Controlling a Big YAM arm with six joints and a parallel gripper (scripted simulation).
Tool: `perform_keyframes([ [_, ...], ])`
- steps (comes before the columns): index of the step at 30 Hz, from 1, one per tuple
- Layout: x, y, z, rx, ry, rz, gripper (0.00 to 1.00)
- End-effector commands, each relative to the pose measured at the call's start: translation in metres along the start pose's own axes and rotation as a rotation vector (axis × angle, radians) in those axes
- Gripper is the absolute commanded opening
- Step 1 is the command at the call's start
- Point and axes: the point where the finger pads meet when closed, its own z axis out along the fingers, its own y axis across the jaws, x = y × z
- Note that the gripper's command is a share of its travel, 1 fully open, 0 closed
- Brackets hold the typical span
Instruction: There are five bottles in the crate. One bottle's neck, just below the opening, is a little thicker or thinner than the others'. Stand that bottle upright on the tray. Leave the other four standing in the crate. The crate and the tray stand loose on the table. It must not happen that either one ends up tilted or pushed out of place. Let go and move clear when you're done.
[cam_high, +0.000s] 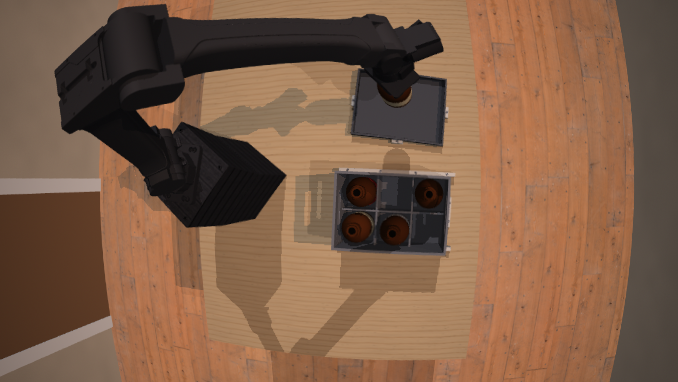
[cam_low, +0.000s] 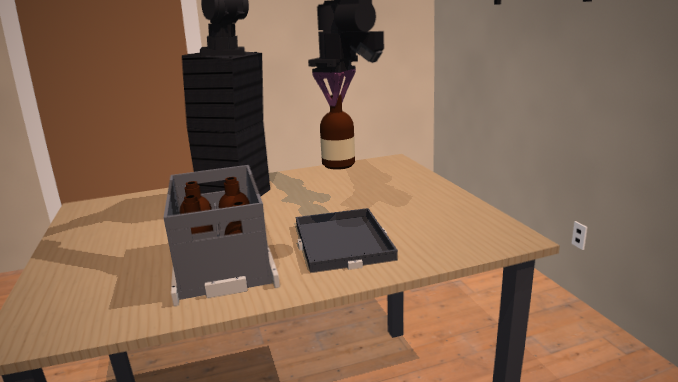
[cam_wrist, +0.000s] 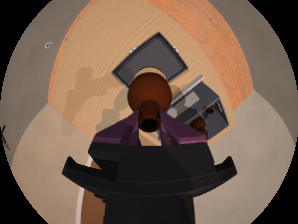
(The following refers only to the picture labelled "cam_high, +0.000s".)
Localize dark grey divided crate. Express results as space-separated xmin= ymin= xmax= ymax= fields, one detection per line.
xmin=331 ymin=171 xmax=451 ymax=256

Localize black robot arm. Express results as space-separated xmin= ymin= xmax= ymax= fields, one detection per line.
xmin=54 ymin=4 xmax=444 ymax=205

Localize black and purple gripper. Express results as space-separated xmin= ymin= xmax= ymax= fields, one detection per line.
xmin=364 ymin=66 xmax=419 ymax=99

